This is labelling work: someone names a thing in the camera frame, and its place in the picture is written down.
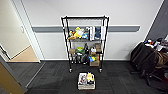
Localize pale basket with dark spots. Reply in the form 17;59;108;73
77;72;97;91

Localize black pointed bag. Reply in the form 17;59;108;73
83;42;91;56

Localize green and yellow toy bowl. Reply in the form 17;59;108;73
75;46;85;55

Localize white striped box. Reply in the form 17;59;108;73
90;46;98;55

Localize small light blue toy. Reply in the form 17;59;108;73
81;32;90;41

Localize black crumpled bag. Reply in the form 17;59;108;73
74;53;90;65

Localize small cardboard box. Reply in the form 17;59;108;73
68;48;77;56

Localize blue green yellow bundle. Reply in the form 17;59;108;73
88;54;98;64

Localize stacked brown boxes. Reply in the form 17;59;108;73
94;42;103;54

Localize white Oculus box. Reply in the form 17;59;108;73
87;25;94;42

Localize yellow duck plush toy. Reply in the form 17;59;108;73
73;26;85;40

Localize slim white box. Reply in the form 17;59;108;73
91;25;97;42

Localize tall white box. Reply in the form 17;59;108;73
100;24;107;42

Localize large yellow plush toy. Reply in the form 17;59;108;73
86;72;96;85

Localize magazine with face print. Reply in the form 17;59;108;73
78;73;88;86

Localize black chair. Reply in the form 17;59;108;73
129;41;168;88

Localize pile of mixed items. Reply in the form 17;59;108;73
143;36;168;52

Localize brown wooden door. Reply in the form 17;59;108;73
0;54;28;94

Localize black wire shelf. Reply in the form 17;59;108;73
60;14;111;74

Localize long grey wall band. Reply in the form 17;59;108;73
31;25;142;34

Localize white door frame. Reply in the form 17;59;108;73
9;0;45;64

